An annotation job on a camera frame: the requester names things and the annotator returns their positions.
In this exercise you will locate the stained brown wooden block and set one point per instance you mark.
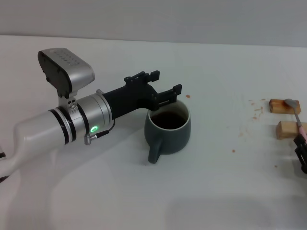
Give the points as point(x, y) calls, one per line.
point(278, 106)

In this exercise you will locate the light wooden block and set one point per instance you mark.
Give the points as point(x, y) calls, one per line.
point(286, 129)

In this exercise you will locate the dark grey ceramic cup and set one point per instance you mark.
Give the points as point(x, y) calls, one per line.
point(170, 141)

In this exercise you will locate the dark coffee liquid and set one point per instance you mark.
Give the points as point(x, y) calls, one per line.
point(169, 119)

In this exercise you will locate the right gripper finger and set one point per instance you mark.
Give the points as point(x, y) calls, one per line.
point(301, 155)

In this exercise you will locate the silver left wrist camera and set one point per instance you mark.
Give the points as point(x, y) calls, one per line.
point(64, 72)

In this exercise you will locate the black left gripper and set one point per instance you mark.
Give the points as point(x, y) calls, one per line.
point(129, 98)

